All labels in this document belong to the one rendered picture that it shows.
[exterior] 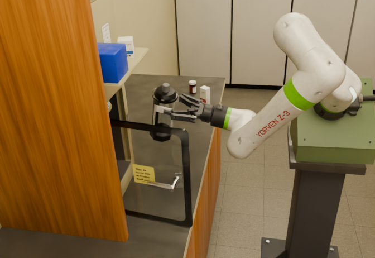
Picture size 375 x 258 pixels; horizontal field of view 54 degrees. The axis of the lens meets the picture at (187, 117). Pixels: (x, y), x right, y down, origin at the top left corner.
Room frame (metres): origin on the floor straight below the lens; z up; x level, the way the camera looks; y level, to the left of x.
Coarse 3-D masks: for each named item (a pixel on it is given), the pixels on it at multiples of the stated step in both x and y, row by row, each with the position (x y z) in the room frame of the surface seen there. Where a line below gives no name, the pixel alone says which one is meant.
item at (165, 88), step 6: (162, 84) 1.37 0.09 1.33; (168, 84) 1.37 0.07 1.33; (156, 90) 1.37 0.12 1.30; (162, 90) 1.37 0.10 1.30; (168, 90) 1.37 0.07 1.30; (174, 90) 1.38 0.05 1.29; (156, 96) 1.35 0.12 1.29; (162, 96) 1.34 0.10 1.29; (168, 96) 1.34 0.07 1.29; (174, 96) 1.36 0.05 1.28
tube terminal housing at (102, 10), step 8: (96, 0) 1.19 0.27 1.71; (104, 0) 1.26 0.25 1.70; (112, 0) 1.32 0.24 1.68; (96, 8) 1.18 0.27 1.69; (104, 8) 1.25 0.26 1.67; (112, 8) 1.31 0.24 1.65; (96, 16) 1.17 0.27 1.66; (104, 16) 1.24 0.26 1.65; (112, 16) 1.30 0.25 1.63; (96, 24) 1.16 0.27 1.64; (112, 24) 1.29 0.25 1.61; (96, 32) 1.16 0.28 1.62; (112, 32) 1.28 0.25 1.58; (112, 40) 1.27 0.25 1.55; (120, 88) 1.33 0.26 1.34; (120, 96) 1.33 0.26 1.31; (120, 104) 1.33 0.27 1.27; (120, 112) 1.31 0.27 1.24
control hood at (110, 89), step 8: (136, 48) 1.30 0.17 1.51; (144, 48) 1.30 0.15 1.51; (136, 56) 1.22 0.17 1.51; (144, 56) 1.24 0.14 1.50; (128, 64) 1.15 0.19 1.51; (136, 64) 1.15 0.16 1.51; (128, 72) 1.08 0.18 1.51; (120, 80) 1.02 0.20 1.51; (104, 88) 1.00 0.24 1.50; (112, 88) 0.99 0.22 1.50; (112, 96) 1.00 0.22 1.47
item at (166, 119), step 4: (156, 88) 1.41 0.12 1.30; (152, 92) 1.38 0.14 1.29; (176, 92) 1.39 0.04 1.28; (176, 96) 1.37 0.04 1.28; (160, 100) 1.33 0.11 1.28; (164, 100) 1.33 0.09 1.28; (168, 100) 1.33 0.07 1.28; (172, 100) 1.34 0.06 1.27; (160, 104) 1.34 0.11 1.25; (164, 104) 1.34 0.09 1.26; (168, 104) 1.34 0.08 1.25; (172, 104) 1.35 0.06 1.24; (172, 108) 1.36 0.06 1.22; (152, 112) 1.39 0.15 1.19; (160, 116) 1.35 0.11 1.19; (164, 116) 1.35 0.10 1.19; (168, 116) 1.35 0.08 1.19; (160, 120) 1.35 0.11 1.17; (164, 120) 1.35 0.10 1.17; (168, 120) 1.36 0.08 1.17; (172, 120) 1.38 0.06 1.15; (160, 124) 1.36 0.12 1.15; (164, 124) 1.36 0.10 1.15; (168, 124) 1.36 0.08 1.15; (172, 124) 1.40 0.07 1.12
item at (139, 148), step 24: (120, 120) 0.99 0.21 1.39; (120, 144) 0.99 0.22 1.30; (144, 144) 0.96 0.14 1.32; (168, 144) 0.93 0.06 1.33; (120, 168) 0.99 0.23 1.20; (168, 168) 0.94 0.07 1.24; (144, 192) 0.97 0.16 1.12; (168, 192) 0.94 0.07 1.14; (144, 216) 0.97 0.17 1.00; (168, 216) 0.94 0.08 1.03; (192, 216) 0.92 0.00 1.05
